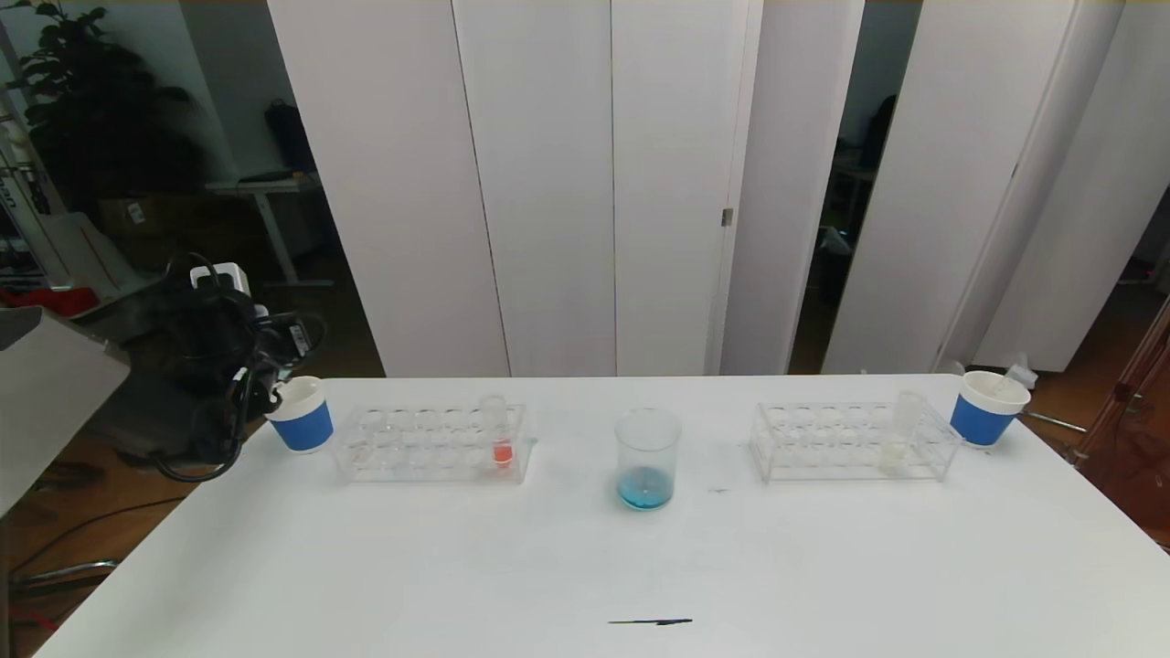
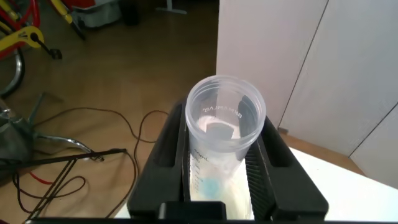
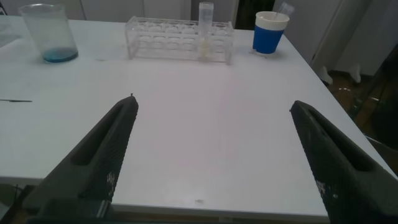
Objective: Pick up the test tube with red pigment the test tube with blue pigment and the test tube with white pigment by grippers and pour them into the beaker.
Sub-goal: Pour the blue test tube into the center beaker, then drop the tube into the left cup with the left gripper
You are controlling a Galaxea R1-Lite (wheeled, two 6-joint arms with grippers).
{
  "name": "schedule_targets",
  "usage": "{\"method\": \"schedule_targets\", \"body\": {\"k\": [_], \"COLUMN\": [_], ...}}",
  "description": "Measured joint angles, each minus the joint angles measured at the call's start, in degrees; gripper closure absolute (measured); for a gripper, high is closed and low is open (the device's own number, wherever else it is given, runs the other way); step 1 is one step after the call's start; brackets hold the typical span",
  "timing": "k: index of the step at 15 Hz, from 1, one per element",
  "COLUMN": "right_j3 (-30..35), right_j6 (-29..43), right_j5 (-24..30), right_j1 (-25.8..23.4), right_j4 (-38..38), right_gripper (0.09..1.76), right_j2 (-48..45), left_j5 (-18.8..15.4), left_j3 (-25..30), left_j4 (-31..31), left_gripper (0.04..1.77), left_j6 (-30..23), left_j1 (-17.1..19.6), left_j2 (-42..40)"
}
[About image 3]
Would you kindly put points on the test tube with white pigment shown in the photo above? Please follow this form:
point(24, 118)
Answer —
point(205, 31)

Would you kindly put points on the blue and white paper cup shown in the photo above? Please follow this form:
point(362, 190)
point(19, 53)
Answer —
point(267, 39)

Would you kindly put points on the clear glass beaker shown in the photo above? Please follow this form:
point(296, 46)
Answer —
point(51, 37)

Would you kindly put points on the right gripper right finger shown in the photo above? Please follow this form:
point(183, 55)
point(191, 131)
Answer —
point(345, 177)

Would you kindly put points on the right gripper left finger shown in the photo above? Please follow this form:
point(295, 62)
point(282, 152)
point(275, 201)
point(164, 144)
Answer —
point(99, 168)

